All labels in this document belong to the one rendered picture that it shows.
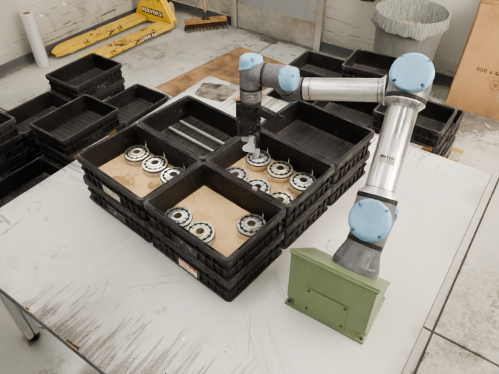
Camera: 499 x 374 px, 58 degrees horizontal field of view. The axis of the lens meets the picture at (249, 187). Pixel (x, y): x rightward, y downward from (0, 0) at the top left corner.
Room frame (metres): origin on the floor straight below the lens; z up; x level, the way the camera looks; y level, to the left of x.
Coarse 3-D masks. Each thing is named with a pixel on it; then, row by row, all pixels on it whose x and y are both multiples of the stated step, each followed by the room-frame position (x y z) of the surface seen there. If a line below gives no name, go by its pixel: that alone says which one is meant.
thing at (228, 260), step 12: (192, 168) 1.29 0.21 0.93; (216, 168) 1.29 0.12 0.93; (156, 192) 1.16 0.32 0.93; (252, 192) 1.17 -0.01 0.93; (144, 204) 1.11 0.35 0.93; (276, 204) 1.11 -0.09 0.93; (156, 216) 1.07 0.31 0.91; (276, 216) 1.05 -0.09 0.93; (180, 228) 1.00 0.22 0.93; (264, 228) 1.00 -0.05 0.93; (192, 240) 0.95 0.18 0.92; (252, 240) 0.94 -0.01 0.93; (216, 252) 0.89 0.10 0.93; (240, 252) 0.90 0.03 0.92; (228, 264) 0.86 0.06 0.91
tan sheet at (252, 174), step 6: (246, 156) 1.50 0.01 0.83; (240, 162) 1.46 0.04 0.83; (246, 168) 1.42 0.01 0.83; (252, 174) 1.38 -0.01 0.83; (258, 174) 1.38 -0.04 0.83; (264, 174) 1.38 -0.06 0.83; (270, 180) 1.34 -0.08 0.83; (270, 186) 1.31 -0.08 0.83; (276, 186) 1.31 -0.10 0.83; (282, 186) 1.31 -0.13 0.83; (288, 186) 1.31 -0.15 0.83; (270, 192) 1.27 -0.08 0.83; (288, 192) 1.27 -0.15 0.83; (294, 198) 1.24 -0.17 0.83
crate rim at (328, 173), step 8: (272, 136) 1.50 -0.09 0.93; (232, 144) 1.45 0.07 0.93; (288, 144) 1.45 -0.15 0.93; (216, 152) 1.39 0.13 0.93; (304, 152) 1.39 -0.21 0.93; (208, 160) 1.34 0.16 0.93; (320, 160) 1.34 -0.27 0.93; (232, 176) 1.25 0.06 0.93; (320, 176) 1.25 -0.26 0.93; (328, 176) 1.27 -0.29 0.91; (248, 184) 1.21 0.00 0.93; (312, 184) 1.21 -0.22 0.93; (320, 184) 1.23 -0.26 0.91; (264, 192) 1.16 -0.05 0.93; (304, 192) 1.16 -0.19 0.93; (280, 200) 1.12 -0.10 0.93; (296, 200) 1.12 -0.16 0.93; (288, 208) 1.09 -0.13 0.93
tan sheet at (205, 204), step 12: (204, 192) 1.27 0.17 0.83; (180, 204) 1.21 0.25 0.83; (192, 204) 1.21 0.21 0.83; (204, 204) 1.21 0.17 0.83; (216, 204) 1.21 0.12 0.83; (228, 204) 1.21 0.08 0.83; (204, 216) 1.15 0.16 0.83; (216, 216) 1.15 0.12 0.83; (228, 216) 1.15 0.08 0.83; (240, 216) 1.15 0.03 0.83; (216, 228) 1.09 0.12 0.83; (228, 228) 1.09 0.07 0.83; (216, 240) 1.03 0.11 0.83; (228, 240) 1.03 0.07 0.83; (240, 240) 1.03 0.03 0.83; (228, 252) 0.98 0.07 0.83
